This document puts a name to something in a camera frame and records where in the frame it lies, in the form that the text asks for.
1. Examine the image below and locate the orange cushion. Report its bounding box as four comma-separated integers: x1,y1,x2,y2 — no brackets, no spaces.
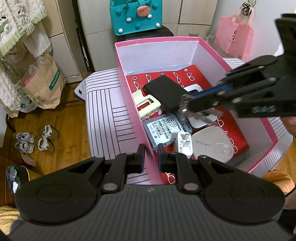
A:
264,170,294,195

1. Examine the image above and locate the pink cardboard box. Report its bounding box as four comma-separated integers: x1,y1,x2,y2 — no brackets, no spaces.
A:
114,36,279,184

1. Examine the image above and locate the grey sneaker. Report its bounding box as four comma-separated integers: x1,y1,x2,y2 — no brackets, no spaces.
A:
15,141,35,153
16,132,35,143

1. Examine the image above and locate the yellow cloth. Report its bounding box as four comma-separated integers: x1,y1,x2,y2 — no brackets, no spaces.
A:
0,205,21,234

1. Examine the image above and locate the black rectangular box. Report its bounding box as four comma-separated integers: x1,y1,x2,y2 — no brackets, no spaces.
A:
143,75,192,113

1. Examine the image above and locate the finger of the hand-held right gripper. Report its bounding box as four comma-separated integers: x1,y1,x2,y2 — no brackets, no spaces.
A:
188,81,276,113
185,55,284,100

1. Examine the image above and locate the beige wardrobe door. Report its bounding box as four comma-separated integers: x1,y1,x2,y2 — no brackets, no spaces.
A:
40,0,80,78

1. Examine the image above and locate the white charger plug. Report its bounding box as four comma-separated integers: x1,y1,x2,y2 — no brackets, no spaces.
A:
174,132,193,159

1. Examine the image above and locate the brown paper bag green print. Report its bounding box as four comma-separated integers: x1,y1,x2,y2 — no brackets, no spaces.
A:
20,53,66,109

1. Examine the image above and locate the white rounded device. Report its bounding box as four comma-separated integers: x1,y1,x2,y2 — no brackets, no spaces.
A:
187,111,218,129

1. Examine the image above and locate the paper tag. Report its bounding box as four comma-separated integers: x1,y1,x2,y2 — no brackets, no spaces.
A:
22,153,36,166

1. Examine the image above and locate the striped bedsheet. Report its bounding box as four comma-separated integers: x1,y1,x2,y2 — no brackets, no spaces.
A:
74,58,292,186

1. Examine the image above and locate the teal felt bag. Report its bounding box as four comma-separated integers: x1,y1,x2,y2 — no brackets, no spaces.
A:
109,0,163,36

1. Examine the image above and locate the grey phone battery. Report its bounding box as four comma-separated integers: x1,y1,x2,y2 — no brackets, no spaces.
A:
143,113,177,146

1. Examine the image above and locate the plain brown paper bag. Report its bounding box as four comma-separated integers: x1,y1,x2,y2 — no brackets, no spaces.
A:
1,47,33,116

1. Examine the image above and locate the trash bin with black bag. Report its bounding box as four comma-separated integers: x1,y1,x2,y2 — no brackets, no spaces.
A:
6,165,41,194

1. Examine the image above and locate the white rounded frame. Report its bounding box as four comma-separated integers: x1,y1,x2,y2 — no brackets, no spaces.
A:
183,84,203,93

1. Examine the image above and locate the beige cabinet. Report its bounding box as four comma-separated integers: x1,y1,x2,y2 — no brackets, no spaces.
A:
76,0,218,72

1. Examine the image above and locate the cream hair claw clip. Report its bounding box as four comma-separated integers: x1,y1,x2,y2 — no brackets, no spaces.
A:
132,90,161,121

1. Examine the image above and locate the small black battery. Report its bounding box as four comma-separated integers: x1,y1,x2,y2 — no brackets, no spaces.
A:
179,120,192,133

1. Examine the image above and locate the pink shopping bag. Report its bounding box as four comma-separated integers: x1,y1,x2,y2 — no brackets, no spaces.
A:
215,6,254,61

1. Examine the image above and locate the red printed paper sheet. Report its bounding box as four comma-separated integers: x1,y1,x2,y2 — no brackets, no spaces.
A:
126,65,249,184

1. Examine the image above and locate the white green-trimmed quilt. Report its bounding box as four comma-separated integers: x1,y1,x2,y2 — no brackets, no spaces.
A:
0,0,48,57

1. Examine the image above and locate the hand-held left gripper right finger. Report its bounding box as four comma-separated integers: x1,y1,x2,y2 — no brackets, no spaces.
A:
158,144,234,194

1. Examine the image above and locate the white plastic bag green print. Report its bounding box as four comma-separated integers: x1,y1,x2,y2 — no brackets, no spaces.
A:
15,93,37,113

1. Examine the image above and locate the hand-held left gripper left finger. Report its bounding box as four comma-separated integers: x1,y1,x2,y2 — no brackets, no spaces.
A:
67,144,146,194

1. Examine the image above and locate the person's right forearm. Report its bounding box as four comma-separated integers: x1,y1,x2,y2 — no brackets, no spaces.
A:
281,116,296,137

